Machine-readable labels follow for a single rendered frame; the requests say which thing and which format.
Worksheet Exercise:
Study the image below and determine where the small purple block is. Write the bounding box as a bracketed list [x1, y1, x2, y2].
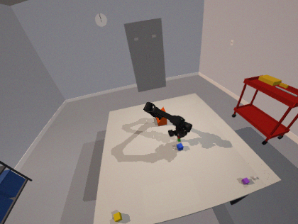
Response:
[241, 177, 250, 185]

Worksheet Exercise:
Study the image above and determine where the yellow cube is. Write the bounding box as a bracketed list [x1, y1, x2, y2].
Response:
[114, 212, 122, 222]

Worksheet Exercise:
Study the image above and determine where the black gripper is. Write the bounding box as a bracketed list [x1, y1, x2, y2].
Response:
[168, 126, 190, 137]

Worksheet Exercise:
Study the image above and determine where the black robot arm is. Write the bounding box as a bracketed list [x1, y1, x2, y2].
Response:
[143, 102, 192, 138]

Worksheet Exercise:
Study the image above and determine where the blue block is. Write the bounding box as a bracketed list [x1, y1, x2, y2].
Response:
[177, 143, 183, 151]

